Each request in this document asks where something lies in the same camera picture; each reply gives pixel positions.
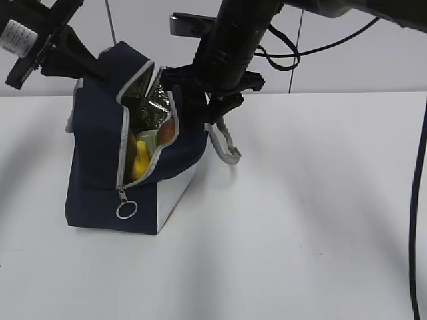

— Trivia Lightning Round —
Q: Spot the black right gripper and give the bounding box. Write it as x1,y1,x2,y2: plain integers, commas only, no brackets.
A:
161,21,265,133

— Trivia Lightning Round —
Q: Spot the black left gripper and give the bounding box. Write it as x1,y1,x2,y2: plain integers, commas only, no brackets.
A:
1,1,108,89

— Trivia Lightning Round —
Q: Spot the brown bread roll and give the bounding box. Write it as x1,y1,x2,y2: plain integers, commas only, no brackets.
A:
156,119,175,146

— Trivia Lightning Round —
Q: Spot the glass container with green lid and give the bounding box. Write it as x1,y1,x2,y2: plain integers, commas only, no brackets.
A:
136,130,162,161

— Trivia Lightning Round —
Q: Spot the navy and white lunch bag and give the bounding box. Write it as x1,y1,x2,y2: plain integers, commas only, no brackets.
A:
65,42,241,235

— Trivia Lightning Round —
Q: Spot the yellow banana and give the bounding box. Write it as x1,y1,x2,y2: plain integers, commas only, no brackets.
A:
125,132,151,183

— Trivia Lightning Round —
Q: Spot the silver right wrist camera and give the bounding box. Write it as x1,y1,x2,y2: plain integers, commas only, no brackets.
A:
169,12,216,38

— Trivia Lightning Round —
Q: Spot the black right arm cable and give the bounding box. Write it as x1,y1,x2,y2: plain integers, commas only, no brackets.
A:
253,8,427,320

